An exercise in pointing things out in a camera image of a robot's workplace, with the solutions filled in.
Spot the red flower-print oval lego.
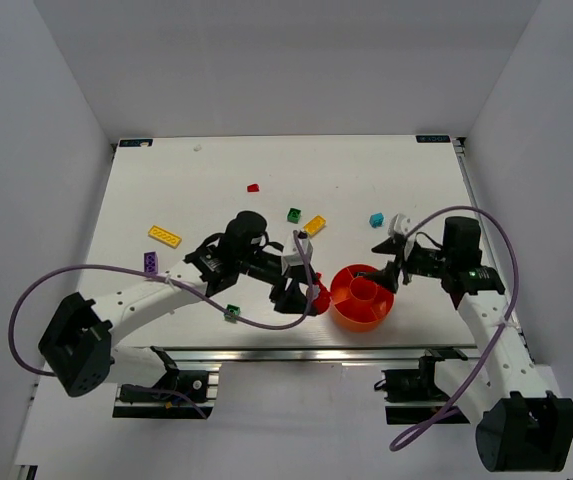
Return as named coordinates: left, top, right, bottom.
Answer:
left=310, top=279, right=331, bottom=316

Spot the orange divided round container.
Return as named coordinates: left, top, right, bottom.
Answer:
left=330, top=264, right=395, bottom=333

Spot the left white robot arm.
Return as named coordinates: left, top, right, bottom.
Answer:
left=38, top=211, right=329, bottom=398

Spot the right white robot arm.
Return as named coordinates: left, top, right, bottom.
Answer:
left=365, top=207, right=573, bottom=472

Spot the small cyan lego brick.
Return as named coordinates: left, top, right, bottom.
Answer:
left=369, top=212, right=385, bottom=228

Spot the green lego brick near front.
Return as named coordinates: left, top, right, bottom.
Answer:
left=224, top=304, right=241, bottom=323

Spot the green square lego brick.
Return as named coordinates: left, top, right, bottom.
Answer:
left=287, top=208, right=302, bottom=224

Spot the yellow 2x3 lego brick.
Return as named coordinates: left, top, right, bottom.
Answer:
left=302, top=215, right=326, bottom=237

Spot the yellow long flat lego plate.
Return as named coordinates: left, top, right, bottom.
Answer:
left=148, top=225, right=182, bottom=249

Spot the blue label sticker right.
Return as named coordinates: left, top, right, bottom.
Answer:
left=415, top=135, right=451, bottom=144

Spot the blue label sticker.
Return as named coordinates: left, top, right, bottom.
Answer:
left=118, top=138, right=153, bottom=148
left=415, top=135, right=451, bottom=144

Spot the purple lego piece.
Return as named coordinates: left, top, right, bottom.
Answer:
left=143, top=251, right=159, bottom=274

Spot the blue label sticker left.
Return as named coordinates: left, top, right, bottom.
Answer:
left=118, top=138, right=153, bottom=148

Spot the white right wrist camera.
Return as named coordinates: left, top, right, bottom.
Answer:
left=388, top=213, right=415, bottom=260

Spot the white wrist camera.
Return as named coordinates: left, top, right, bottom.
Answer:
left=281, top=231, right=313, bottom=272
left=388, top=213, right=415, bottom=260

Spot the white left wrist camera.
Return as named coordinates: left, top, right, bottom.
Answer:
left=281, top=231, right=313, bottom=272

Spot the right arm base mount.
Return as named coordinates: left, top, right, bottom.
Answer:
left=373, top=347, right=468, bottom=426

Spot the aluminium front table rail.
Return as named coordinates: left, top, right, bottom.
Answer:
left=110, top=347, right=482, bottom=364

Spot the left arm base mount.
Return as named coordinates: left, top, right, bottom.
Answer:
left=112, top=347, right=217, bottom=420

